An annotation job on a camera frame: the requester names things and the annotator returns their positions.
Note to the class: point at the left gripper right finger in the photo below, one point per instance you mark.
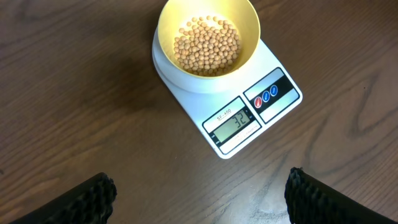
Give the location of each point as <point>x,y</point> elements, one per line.
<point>310,201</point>

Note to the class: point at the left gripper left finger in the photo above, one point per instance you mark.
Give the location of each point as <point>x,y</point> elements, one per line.
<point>89,202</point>

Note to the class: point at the white digital kitchen scale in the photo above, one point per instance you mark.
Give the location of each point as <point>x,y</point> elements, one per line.
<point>232,111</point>

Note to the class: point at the soybeans in bowl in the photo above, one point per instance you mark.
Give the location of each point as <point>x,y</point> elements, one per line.
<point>207,46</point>

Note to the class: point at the yellow plastic bowl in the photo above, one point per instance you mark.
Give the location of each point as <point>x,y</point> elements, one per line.
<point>176,13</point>

